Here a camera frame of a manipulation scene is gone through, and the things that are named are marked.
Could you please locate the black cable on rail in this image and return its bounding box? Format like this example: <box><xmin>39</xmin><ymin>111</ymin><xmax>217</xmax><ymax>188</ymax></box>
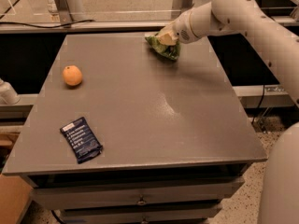
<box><xmin>0</xmin><ymin>19</ymin><xmax>96</xmax><ymax>29</ymax></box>

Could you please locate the orange fruit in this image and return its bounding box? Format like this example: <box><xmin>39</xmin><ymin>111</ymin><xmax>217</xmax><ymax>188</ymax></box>
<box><xmin>63</xmin><ymin>65</ymin><xmax>83</xmax><ymax>86</ymax></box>

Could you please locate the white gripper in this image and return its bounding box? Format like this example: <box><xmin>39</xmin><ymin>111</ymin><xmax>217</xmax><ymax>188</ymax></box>
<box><xmin>156</xmin><ymin>10</ymin><xmax>198</xmax><ymax>46</ymax></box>

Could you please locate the brown cardboard box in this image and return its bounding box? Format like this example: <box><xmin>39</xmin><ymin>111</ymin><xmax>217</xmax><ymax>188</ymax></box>
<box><xmin>0</xmin><ymin>175</ymin><xmax>32</xmax><ymax>224</ymax></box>

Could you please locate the left metal bracket post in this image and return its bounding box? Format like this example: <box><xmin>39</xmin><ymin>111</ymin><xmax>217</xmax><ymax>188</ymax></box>
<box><xmin>54</xmin><ymin>0</ymin><xmax>72</xmax><ymax>27</ymax></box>

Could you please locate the grey metal rail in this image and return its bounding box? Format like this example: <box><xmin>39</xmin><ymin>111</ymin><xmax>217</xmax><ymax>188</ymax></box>
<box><xmin>0</xmin><ymin>16</ymin><xmax>299</xmax><ymax>35</ymax></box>

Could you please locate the grey drawer cabinet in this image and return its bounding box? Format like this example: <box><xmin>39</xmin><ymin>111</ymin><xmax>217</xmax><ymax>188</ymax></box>
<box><xmin>2</xmin><ymin>31</ymin><xmax>269</xmax><ymax>224</ymax></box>

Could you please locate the white pipe at left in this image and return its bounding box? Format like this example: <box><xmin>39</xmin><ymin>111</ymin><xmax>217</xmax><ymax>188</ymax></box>
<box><xmin>0</xmin><ymin>78</ymin><xmax>20</xmax><ymax>105</ymax></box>

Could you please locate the lower grey drawer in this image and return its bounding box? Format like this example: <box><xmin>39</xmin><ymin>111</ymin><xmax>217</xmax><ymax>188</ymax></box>
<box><xmin>61</xmin><ymin>203</ymin><xmax>221</xmax><ymax>224</ymax></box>

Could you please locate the upper grey drawer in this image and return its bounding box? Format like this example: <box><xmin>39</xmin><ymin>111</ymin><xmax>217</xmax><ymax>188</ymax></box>
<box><xmin>31</xmin><ymin>177</ymin><xmax>244</xmax><ymax>210</ymax></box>

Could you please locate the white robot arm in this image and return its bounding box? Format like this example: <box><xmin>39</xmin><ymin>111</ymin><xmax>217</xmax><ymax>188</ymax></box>
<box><xmin>157</xmin><ymin>0</ymin><xmax>299</xmax><ymax>224</ymax></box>

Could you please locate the blue rxbar blueberry wrapper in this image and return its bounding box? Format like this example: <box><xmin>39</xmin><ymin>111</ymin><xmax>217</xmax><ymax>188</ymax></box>
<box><xmin>60</xmin><ymin>117</ymin><xmax>103</xmax><ymax>164</ymax></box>

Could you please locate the green jalapeno chip bag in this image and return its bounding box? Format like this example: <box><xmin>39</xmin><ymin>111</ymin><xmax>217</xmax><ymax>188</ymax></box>
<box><xmin>145</xmin><ymin>35</ymin><xmax>180</xmax><ymax>61</ymax></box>

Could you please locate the grey drawer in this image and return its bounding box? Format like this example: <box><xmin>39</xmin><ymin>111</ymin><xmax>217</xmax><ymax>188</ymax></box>
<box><xmin>61</xmin><ymin>203</ymin><xmax>221</xmax><ymax>224</ymax></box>
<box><xmin>31</xmin><ymin>177</ymin><xmax>244</xmax><ymax>210</ymax></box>

